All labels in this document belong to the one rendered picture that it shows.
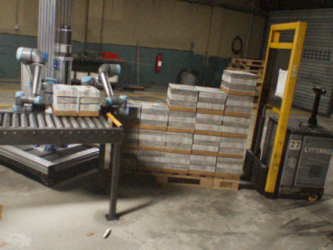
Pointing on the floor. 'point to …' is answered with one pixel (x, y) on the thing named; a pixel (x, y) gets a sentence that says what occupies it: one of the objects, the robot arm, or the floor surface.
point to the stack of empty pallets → (247, 66)
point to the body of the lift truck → (301, 158)
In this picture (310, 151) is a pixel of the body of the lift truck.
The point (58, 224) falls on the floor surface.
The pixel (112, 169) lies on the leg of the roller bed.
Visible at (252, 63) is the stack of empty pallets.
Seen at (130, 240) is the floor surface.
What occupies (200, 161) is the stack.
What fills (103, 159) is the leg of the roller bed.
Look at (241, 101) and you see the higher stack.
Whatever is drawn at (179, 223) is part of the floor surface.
